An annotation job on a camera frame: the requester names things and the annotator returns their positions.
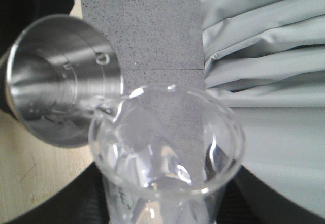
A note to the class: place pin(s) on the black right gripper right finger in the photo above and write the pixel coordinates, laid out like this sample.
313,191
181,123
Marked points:
285,198

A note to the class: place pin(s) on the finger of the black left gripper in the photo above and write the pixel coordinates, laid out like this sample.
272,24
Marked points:
17,15

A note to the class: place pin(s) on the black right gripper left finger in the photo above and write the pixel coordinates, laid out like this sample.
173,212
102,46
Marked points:
81,201

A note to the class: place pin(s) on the clear glass beaker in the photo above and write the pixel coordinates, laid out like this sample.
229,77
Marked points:
166,153

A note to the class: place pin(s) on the steel cocktail jigger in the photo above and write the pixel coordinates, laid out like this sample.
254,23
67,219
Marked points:
58,70

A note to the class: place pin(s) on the wooden cutting board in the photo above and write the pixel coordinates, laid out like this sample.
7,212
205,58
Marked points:
31,170

